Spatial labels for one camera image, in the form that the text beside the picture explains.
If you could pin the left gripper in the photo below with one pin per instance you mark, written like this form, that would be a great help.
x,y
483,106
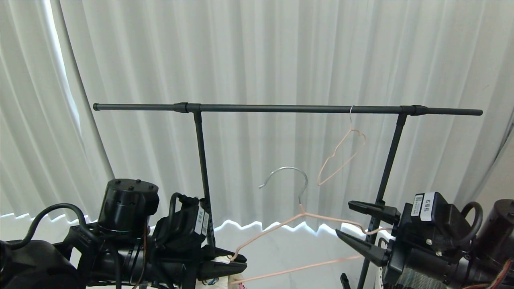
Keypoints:
x,y
168,265

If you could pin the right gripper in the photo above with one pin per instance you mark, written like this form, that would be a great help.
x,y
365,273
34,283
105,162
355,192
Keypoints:
x,y
433,265

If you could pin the cream printed garment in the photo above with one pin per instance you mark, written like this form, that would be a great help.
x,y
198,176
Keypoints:
x,y
221,260

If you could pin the pink clothes hanger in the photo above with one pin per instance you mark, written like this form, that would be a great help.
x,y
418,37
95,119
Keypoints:
x,y
341,163
277,225

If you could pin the white laundry basket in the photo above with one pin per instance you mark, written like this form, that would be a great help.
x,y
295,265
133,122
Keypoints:
x,y
417,281

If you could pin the black clothes rack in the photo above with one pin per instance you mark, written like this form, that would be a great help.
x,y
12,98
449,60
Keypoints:
x,y
281,108

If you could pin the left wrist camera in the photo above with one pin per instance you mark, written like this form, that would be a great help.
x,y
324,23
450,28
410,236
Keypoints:
x,y
180,228

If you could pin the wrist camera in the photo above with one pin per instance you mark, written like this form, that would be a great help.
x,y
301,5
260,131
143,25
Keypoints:
x,y
437,224
180,228

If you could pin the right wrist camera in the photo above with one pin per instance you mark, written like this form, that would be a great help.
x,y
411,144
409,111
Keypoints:
x,y
437,224

